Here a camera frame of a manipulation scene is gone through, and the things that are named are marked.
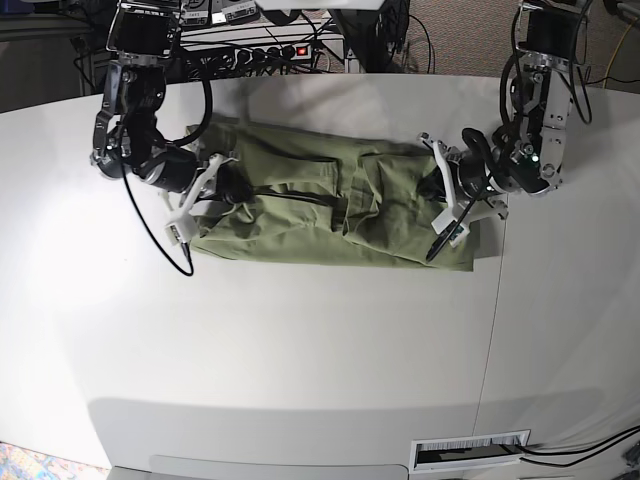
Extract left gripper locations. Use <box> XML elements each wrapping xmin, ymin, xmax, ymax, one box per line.
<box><xmin>417</xmin><ymin>154</ymin><xmax>498</xmax><ymax>201</ymax></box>

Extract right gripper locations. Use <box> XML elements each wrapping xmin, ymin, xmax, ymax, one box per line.
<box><xmin>137</xmin><ymin>147</ymin><xmax>254</xmax><ymax>204</ymax></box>

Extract green T-shirt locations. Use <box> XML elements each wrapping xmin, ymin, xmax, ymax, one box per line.
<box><xmin>191</xmin><ymin>119</ymin><xmax>479</xmax><ymax>272</ymax></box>

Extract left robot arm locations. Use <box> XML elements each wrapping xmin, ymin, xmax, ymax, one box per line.
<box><xmin>444</xmin><ymin>1</ymin><xmax>592</xmax><ymax>201</ymax></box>

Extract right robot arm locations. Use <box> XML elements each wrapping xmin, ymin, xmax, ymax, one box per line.
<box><xmin>91</xmin><ymin>1</ymin><xmax>213</xmax><ymax>194</ymax></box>

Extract black power strip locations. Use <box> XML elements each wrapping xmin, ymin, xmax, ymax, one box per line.
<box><xmin>224</xmin><ymin>43</ymin><xmax>313</xmax><ymax>63</ymax></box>

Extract devices on back shelf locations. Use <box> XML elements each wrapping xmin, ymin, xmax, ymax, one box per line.
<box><xmin>181</xmin><ymin>0</ymin><xmax>260</xmax><ymax>29</ymax></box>

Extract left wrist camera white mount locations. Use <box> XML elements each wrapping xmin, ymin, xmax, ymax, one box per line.
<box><xmin>415</xmin><ymin>132</ymin><xmax>511</xmax><ymax>249</ymax></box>

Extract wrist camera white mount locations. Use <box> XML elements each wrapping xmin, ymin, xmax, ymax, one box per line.
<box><xmin>159</xmin><ymin>154</ymin><xmax>238</xmax><ymax>245</ymax></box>
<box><xmin>415</xmin><ymin>132</ymin><xmax>511</xmax><ymax>249</ymax></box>

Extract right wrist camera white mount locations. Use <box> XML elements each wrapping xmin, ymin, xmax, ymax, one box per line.
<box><xmin>159</xmin><ymin>154</ymin><xmax>238</xmax><ymax>245</ymax></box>

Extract white table leg frame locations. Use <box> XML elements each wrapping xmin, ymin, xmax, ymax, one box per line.
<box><xmin>317</xmin><ymin>11</ymin><xmax>362</xmax><ymax>74</ymax></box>

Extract yellow cable on floor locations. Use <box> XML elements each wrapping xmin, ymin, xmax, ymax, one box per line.
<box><xmin>602</xmin><ymin>17</ymin><xmax>640</xmax><ymax>86</ymax></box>

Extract table cable grommet slot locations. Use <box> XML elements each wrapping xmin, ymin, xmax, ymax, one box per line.
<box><xmin>409</xmin><ymin>430</ymin><xmax>531</xmax><ymax>474</ymax></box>

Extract black cables at grommet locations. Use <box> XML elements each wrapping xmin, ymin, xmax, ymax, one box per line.
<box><xmin>517</xmin><ymin>424</ymin><xmax>640</xmax><ymax>469</ymax></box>

